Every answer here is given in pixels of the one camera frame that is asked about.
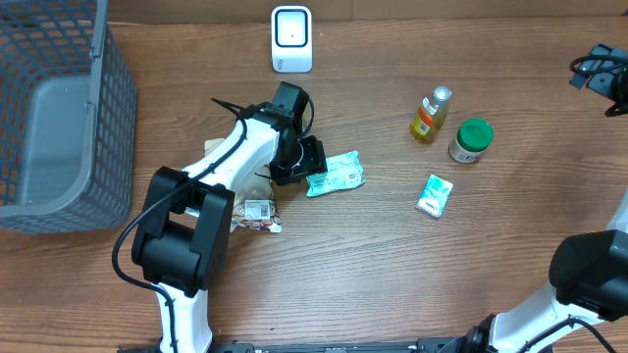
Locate teal tissue packet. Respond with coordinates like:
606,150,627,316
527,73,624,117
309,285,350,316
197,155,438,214
306,150,366,198

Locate brown snack bag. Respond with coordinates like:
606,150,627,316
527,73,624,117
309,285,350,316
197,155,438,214
201,138,282,233

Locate green white tissue pack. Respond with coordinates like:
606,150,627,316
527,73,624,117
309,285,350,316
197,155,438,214
415,175,453,219

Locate yellow liquid bottle grey cap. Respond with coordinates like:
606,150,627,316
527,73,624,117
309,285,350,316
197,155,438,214
410,86,451,143

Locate green lid white jar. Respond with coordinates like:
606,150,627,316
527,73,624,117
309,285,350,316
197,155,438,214
448,119,494,164

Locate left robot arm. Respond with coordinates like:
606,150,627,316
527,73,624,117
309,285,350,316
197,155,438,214
125,81,327,352

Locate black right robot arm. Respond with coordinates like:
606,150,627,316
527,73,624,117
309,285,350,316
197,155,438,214
442,198,627,353

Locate white barcode scanner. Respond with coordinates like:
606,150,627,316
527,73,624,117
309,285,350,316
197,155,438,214
271,5,313,74

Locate dark grey mesh plastic basket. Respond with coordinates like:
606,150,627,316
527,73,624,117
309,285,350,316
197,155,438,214
1,0,137,234

